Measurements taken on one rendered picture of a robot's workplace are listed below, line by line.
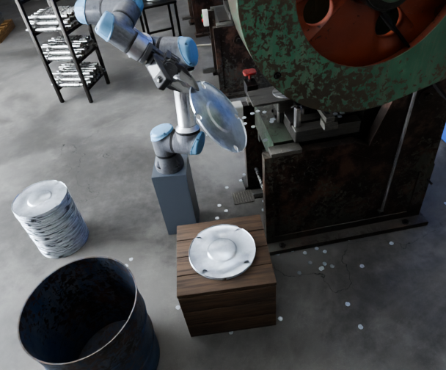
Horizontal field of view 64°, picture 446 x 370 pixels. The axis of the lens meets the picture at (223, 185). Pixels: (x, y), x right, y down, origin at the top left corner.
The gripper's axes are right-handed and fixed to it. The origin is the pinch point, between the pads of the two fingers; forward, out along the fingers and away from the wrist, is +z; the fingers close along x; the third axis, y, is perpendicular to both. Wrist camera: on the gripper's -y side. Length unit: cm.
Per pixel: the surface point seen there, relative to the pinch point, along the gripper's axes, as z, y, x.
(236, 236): 54, -9, 42
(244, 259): 55, -22, 40
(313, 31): 17.2, -0.4, -38.3
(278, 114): 49, 34, -1
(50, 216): -10, 22, 113
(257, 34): 0.7, -9.5, -28.4
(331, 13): 17.9, 0.4, -45.4
